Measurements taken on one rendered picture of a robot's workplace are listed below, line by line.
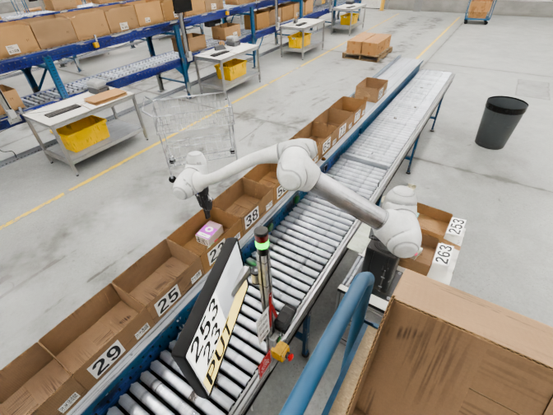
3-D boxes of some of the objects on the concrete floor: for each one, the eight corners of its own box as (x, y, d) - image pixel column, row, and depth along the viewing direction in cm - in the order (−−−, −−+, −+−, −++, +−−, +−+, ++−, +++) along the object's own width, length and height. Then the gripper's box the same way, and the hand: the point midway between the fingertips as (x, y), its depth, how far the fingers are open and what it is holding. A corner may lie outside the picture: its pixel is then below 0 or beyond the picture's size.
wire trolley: (235, 152, 484) (226, 84, 419) (242, 171, 442) (234, 99, 377) (164, 164, 465) (143, 94, 399) (164, 184, 423) (141, 111, 357)
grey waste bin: (515, 146, 473) (536, 104, 432) (494, 154, 455) (514, 112, 414) (484, 132, 508) (501, 93, 467) (463, 140, 490) (479, 100, 449)
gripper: (214, 186, 176) (220, 217, 191) (197, 179, 181) (204, 210, 196) (205, 193, 171) (211, 225, 186) (188, 185, 176) (196, 217, 192)
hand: (206, 213), depth 189 cm, fingers closed
